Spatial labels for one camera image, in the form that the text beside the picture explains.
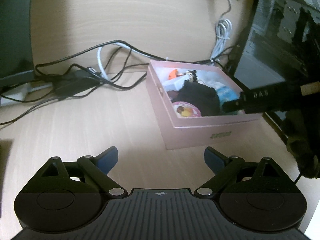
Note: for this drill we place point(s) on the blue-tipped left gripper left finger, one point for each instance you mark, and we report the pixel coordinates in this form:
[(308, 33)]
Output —
[(93, 171)]

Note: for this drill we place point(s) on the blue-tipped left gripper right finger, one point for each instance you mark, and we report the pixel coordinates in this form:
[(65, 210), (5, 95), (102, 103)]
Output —
[(227, 171)]

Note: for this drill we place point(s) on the blue face mask package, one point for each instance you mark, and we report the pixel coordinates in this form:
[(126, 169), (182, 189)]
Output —
[(226, 94)]

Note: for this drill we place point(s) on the computer tower case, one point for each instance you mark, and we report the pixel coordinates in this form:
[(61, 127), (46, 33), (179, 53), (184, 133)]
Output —
[(280, 44)]

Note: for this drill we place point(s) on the pink cardboard box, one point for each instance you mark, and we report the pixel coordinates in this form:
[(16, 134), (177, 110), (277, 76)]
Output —
[(190, 132)]

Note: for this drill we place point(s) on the orange yellow toy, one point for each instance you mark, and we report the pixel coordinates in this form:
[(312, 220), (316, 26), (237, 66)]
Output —
[(184, 109)]

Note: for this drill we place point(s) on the black plush toy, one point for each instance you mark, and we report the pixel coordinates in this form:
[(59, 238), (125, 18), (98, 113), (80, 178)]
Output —
[(202, 96)]

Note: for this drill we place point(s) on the black power adapter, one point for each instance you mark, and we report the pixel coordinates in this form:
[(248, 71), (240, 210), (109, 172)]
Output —
[(76, 82)]

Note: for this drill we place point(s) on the white small box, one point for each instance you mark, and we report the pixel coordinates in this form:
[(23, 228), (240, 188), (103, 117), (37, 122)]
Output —
[(174, 84)]

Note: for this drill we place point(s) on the white power strip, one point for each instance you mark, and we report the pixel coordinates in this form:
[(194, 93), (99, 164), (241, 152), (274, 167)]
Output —
[(19, 93)]

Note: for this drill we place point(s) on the black computer monitor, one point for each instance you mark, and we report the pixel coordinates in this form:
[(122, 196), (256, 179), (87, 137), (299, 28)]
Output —
[(15, 40)]

